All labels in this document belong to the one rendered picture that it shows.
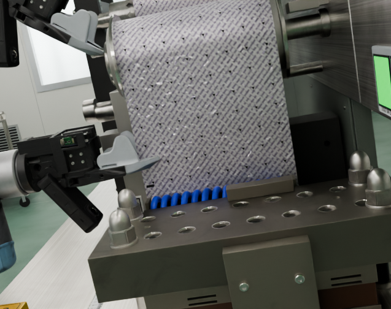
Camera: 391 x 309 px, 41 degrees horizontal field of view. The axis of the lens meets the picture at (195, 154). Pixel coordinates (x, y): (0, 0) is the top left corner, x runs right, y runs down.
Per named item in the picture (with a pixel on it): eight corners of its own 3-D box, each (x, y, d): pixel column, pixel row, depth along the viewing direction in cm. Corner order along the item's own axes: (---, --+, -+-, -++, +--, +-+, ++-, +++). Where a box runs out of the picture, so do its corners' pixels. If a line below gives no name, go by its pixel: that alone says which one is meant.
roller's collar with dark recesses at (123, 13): (120, 34, 110) (113, 3, 109) (147, 29, 109) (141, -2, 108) (113, 34, 104) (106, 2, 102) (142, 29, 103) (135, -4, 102)
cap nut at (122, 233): (113, 239, 68) (106, 207, 67) (140, 235, 67) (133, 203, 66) (107, 251, 64) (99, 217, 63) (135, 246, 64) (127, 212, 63)
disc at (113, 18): (140, 102, 92) (123, 17, 89) (143, 102, 92) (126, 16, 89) (123, 112, 77) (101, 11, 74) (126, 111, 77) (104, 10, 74)
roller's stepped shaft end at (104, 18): (89, 32, 109) (85, 17, 108) (116, 27, 108) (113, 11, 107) (85, 32, 106) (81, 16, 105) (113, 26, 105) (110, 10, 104)
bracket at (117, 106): (131, 254, 97) (94, 93, 91) (165, 249, 96) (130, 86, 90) (126, 265, 92) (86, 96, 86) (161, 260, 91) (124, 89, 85)
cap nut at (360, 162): (345, 180, 73) (341, 149, 73) (372, 176, 73) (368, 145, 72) (351, 187, 70) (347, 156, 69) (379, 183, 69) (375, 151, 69)
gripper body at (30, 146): (86, 131, 76) (8, 145, 77) (99, 187, 78) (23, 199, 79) (99, 122, 83) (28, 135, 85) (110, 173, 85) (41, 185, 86)
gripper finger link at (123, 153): (149, 132, 76) (89, 142, 77) (158, 170, 77) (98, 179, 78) (153, 127, 79) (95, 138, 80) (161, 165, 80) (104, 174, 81)
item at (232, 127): (149, 206, 82) (124, 91, 78) (298, 182, 80) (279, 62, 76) (148, 207, 82) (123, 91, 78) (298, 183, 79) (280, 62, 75)
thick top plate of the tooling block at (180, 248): (124, 251, 80) (115, 214, 78) (390, 211, 75) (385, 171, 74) (97, 303, 64) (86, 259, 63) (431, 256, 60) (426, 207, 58)
